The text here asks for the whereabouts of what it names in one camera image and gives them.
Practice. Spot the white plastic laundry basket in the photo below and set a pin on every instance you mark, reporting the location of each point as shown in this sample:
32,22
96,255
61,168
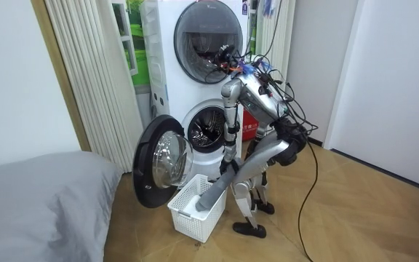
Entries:
195,225

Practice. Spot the robot body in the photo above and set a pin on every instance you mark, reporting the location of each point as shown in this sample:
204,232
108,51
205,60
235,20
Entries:
258,96

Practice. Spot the white stacked washing machine tower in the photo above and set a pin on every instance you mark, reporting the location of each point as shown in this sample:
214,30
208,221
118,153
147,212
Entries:
169,83

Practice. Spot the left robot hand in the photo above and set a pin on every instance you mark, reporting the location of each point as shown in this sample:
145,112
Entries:
228,166

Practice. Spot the robot legs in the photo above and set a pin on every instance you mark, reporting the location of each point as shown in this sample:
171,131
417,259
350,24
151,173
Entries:
260,162

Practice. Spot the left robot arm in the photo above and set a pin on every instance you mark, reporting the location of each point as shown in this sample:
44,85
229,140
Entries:
230,109

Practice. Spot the grey cloth garment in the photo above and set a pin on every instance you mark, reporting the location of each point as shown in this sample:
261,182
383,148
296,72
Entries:
215,191

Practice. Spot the white pleated curtain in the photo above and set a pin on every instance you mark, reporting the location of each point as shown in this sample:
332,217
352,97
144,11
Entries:
96,80
286,36

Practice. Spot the red box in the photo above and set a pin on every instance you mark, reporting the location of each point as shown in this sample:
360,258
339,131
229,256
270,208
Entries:
248,125

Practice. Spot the grey bed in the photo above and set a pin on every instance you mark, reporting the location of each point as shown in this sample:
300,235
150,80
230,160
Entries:
38,207

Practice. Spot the white cloth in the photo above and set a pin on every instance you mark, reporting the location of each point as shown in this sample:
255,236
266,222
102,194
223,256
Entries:
189,205

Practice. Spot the open round washing machine door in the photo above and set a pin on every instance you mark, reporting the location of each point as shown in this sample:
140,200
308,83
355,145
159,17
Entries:
147,160

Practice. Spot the green landscape wall poster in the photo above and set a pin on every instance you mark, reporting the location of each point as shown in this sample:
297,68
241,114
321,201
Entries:
138,43

